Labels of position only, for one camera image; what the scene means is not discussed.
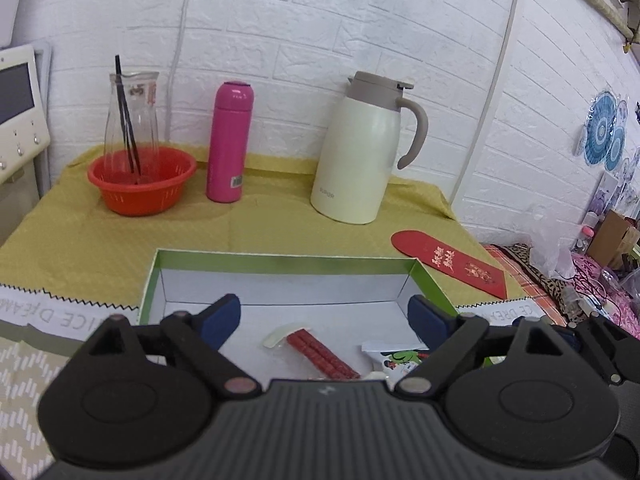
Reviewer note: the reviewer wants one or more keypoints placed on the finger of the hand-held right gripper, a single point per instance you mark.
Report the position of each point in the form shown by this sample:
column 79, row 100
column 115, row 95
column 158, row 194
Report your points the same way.
column 615, row 347

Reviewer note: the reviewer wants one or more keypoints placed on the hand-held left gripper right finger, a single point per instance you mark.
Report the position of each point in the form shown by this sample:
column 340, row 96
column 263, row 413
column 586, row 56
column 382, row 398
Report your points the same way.
column 425, row 316

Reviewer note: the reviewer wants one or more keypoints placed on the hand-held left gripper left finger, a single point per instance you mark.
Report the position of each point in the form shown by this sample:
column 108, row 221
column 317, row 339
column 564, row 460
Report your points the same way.
column 222, row 317

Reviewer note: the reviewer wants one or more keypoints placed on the green cardboard box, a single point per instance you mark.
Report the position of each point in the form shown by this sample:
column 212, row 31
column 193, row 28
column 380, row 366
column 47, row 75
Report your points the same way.
column 280, row 285

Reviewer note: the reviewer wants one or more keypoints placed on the white power strip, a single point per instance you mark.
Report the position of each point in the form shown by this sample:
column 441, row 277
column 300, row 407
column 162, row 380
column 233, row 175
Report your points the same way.
column 587, row 305

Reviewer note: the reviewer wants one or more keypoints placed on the white cartoon snack packet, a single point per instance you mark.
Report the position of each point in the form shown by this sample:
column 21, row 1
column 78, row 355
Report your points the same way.
column 395, row 357

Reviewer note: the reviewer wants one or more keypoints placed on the pink floral cloth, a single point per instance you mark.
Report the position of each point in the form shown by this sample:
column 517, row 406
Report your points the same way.
column 620, row 295

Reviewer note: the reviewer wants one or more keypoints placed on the red envelope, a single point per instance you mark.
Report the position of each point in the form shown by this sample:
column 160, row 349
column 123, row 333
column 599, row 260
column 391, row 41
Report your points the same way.
column 450, row 260

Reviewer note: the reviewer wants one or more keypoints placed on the red sausage snack packet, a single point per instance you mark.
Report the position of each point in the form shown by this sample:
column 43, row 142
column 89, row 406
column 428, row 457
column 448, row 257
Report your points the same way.
column 320, row 355

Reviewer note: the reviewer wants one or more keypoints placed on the brown cardboard box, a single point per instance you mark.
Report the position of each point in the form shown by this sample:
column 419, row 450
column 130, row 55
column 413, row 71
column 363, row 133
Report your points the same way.
column 612, row 240

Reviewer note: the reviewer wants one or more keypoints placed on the leopard print cloth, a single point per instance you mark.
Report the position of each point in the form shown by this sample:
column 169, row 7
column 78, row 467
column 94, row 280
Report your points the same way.
column 530, row 270

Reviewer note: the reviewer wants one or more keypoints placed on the clear plastic bag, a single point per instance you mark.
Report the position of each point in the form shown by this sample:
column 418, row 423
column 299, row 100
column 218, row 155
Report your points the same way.
column 552, row 245

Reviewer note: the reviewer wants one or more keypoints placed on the orange plastic basket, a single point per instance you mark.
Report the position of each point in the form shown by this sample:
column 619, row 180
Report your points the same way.
column 165, row 185

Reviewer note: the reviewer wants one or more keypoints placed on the cream thermal jug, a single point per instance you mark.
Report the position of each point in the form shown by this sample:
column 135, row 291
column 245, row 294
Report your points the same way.
column 355, row 160

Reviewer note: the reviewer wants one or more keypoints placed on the pink thermos bottle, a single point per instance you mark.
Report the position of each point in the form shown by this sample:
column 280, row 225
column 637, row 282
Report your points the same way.
column 229, row 145

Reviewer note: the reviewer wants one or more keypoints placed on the small blue paper fan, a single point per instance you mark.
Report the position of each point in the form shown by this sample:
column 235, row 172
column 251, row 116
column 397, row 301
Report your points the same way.
column 616, row 147

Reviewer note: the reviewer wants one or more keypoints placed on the glass carafe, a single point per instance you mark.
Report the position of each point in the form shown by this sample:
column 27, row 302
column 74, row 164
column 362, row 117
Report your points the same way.
column 145, row 125

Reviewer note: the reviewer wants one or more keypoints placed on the black stick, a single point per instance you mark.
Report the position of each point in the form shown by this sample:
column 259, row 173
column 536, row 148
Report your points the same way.
column 125, row 105
column 123, row 130

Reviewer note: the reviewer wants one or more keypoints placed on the large blue paper fan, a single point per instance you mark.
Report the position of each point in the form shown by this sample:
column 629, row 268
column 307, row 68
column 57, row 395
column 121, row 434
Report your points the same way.
column 602, row 110

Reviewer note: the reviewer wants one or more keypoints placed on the white appliance with screen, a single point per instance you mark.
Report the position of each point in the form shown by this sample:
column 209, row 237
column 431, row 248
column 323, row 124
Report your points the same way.
column 15, row 95

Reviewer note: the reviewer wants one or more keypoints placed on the white wall conduit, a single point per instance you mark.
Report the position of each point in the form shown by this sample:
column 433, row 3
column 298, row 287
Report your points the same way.
column 492, row 80

